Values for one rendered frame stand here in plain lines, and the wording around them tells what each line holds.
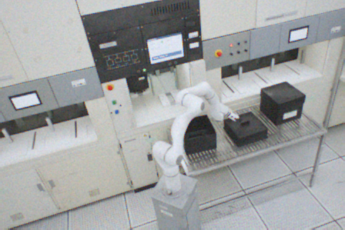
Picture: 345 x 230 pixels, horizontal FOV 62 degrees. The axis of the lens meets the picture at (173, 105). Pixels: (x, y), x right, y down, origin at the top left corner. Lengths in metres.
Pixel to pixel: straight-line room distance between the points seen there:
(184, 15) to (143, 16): 0.32
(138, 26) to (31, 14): 0.71
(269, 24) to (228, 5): 0.45
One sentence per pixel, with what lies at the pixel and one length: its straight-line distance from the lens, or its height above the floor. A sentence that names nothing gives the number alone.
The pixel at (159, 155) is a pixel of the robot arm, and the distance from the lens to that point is 1.98.
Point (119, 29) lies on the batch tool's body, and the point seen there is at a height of 1.80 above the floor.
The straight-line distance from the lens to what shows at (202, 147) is 2.46.
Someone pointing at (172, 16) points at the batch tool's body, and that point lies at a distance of 2.29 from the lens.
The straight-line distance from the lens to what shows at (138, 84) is 3.03.
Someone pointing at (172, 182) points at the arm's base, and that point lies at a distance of 2.13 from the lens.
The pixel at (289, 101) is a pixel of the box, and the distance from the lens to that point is 2.68.
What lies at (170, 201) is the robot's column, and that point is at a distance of 2.19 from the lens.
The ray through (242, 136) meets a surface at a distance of 2.49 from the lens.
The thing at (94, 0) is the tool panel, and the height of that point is 2.04.
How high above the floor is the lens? 2.53
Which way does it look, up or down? 35 degrees down
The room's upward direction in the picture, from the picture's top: 8 degrees counter-clockwise
